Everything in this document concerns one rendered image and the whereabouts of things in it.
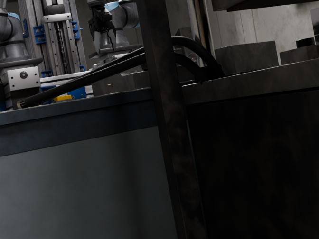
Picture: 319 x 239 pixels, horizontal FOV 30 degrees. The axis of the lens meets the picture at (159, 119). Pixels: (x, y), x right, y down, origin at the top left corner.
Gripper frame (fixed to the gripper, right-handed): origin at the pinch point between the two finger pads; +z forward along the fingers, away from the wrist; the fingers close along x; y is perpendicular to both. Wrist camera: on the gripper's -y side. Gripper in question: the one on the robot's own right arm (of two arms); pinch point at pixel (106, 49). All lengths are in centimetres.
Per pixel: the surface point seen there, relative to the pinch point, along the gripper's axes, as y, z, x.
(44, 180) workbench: -58, 42, 47
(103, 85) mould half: -14.0, 15.3, 8.7
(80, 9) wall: 771, -156, -229
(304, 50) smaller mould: -29, 15, -77
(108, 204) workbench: -58, 54, 28
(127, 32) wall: 768, -104, -307
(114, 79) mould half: -27.6, 14.5, 8.7
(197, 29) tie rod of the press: -77, 6, -4
